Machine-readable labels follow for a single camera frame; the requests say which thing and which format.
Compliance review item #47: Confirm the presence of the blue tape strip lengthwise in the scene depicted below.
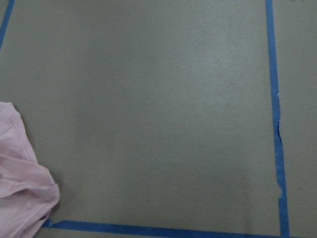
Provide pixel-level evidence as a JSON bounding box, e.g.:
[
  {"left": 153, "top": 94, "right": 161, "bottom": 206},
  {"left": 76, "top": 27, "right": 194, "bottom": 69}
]
[{"left": 265, "top": 0, "right": 290, "bottom": 238}]

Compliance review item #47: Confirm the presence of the pink Snoopy t-shirt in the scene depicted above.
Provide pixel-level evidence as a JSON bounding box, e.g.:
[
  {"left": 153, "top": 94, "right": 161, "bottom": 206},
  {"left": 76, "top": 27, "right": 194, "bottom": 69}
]
[{"left": 0, "top": 102, "right": 60, "bottom": 238}]

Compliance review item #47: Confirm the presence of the blue tape strip crosswise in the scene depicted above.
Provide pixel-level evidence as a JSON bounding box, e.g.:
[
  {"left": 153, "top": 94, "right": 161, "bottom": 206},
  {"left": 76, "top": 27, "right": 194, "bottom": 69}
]
[{"left": 41, "top": 219, "right": 317, "bottom": 238}]

